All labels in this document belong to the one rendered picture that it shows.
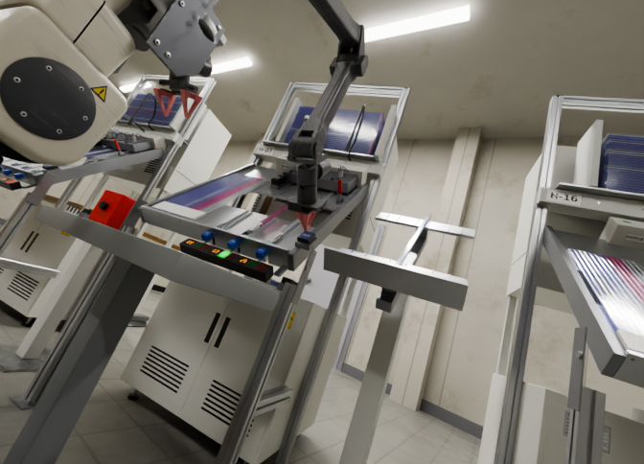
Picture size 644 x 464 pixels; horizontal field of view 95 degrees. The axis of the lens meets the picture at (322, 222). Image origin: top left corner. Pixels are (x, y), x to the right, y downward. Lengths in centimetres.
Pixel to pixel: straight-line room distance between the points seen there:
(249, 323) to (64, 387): 66
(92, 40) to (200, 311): 106
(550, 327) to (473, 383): 102
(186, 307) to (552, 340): 364
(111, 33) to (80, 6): 4
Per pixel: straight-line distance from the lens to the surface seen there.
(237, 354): 129
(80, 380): 78
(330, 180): 135
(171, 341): 147
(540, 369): 411
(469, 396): 408
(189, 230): 116
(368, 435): 95
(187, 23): 68
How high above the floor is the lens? 59
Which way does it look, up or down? 16 degrees up
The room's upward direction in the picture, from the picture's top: 21 degrees clockwise
